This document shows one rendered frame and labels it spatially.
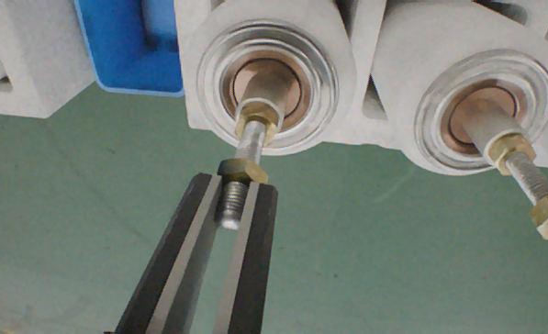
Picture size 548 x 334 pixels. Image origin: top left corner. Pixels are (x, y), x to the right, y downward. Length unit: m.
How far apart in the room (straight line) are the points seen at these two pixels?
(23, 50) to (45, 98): 0.05
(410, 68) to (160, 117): 0.42
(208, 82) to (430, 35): 0.12
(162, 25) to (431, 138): 0.36
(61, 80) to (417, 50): 0.33
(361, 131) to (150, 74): 0.25
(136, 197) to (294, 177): 0.33
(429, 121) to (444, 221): 0.49
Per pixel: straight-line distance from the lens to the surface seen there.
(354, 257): 0.71
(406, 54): 0.19
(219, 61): 0.16
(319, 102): 0.16
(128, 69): 0.41
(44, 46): 0.36
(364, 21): 0.23
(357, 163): 0.52
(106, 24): 0.39
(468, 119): 0.18
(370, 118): 0.26
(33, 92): 0.35
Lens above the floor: 0.40
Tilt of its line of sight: 50 degrees down
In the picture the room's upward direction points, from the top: 170 degrees counter-clockwise
